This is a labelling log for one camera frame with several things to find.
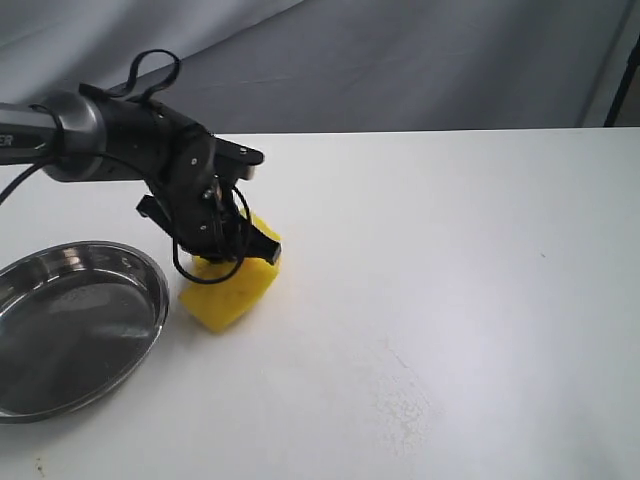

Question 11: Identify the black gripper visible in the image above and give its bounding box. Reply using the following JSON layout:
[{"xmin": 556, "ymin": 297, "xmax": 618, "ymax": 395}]
[{"xmin": 136, "ymin": 175, "xmax": 282, "ymax": 265}]

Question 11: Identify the yellow sponge block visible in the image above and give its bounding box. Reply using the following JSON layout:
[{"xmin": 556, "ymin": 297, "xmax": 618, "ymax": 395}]
[{"xmin": 178, "ymin": 212, "xmax": 281, "ymax": 333}]

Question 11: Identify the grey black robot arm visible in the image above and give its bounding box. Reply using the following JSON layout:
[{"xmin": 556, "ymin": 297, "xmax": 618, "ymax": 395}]
[{"xmin": 1, "ymin": 53, "xmax": 281, "ymax": 264}]

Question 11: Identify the round steel dish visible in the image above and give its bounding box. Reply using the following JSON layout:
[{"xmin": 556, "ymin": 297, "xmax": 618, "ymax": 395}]
[{"xmin": 1, "ymin": 241, "xmax": 169, "ymax": 424}]

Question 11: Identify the grey backdrop cloth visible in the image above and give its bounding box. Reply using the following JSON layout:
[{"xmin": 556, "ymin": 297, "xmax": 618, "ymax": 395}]
[{"xmin": 1, "ymin": 1, "xmax": 639, "ymax": 133}]

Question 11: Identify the black stand pole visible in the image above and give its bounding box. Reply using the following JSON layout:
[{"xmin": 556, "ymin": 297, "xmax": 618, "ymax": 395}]
[{"xmin": 603, "ymin": 42, "xmax": 639, "ymax": 128}]

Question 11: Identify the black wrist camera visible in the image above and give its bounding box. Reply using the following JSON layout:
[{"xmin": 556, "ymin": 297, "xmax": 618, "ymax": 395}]
[{"xmin": 214, "ymin": 137, "xmax": 265, "ymax": 184}]

